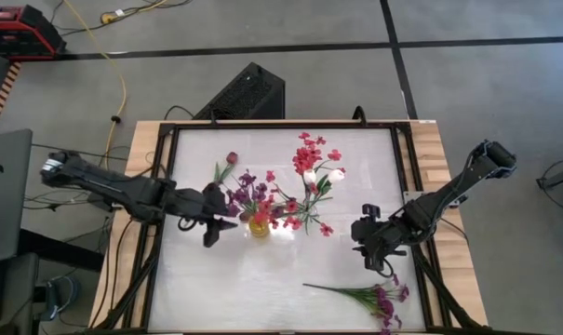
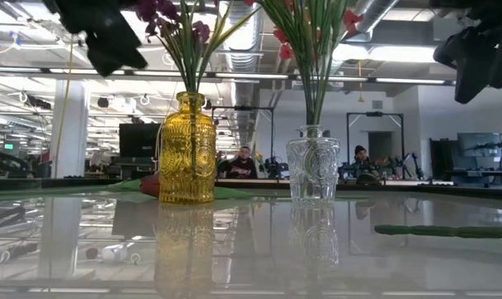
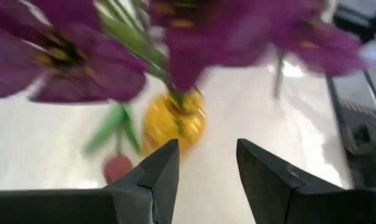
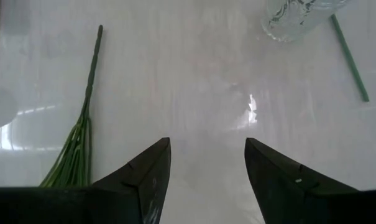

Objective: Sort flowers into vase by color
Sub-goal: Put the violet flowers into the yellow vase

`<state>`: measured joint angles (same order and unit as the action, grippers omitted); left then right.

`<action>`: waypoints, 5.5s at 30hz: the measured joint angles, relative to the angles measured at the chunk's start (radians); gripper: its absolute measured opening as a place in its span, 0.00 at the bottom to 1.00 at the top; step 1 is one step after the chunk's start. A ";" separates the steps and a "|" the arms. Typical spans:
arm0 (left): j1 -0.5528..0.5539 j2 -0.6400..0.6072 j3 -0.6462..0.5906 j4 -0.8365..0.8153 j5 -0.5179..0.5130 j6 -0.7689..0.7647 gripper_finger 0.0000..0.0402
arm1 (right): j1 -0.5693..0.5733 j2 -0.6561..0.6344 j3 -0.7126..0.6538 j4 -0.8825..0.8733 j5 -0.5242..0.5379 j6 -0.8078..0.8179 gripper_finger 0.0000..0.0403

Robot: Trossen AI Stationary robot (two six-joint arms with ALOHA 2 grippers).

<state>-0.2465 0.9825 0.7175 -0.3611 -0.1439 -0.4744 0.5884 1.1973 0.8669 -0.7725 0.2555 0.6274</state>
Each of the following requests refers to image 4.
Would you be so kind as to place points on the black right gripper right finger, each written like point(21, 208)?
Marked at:
point(277, 186)

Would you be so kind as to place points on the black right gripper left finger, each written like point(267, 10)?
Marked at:
point(144, 186)

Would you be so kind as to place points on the thin branching green flower stem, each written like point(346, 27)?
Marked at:
point(93, 71)

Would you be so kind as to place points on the thick green flower stem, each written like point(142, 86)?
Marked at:
point(349, 59)

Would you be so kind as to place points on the clear glass vase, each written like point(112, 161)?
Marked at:
point(293, 21)

